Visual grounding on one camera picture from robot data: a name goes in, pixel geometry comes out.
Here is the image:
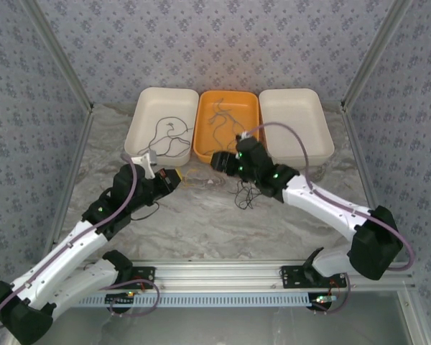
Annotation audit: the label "aluminium frame rail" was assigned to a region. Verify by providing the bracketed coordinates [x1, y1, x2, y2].
[68, 260, 416, 293]

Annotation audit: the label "small black controller board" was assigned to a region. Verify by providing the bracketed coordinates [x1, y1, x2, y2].
[310, 294, 338, 307]
[106, 293, 136, 306]

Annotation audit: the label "aluminium frame post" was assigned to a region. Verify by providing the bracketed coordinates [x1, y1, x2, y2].
[340, 0, 414, 113]
[22, 0, 95, 113]

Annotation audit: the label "grey metal lower panel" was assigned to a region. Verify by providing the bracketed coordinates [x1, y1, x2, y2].
[39, 307, 414, 345]

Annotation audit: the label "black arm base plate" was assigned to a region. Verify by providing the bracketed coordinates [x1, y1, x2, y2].
[280, 264, 348, 290]
[127, 266, 156, 290]

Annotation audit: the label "orange rectangular plastic tray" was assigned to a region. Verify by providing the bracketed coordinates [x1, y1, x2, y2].
[193, 89, 259, 165]

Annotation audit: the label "slotted pale cable duct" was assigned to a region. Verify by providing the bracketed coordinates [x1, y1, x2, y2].
[53, 292, 319, 309]

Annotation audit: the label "black thin cable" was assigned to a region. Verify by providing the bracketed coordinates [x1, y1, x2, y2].
[149, 116, 195, 152]
[136, 121, 194, 159]

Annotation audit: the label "white rectangular plastic tray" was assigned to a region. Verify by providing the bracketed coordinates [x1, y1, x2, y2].
[124, 86, 200, 167]
[258, 88, 335, 169]

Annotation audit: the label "yellow thin cable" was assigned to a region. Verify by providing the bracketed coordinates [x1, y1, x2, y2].
[181, 167, 204, 188]

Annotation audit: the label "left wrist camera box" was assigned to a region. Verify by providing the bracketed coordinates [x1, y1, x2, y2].
[124, 152, 159, 180]

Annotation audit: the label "aluminium frame leg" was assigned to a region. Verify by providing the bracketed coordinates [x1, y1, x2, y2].
[398, 289, 430, 345]

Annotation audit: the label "wires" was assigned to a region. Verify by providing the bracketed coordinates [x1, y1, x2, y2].
[205, 113, 244, 156]

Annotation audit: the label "aluminium side rail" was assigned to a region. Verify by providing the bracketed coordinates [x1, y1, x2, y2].
[41, 107, 95, 265]
[340, 106, 385, 216]

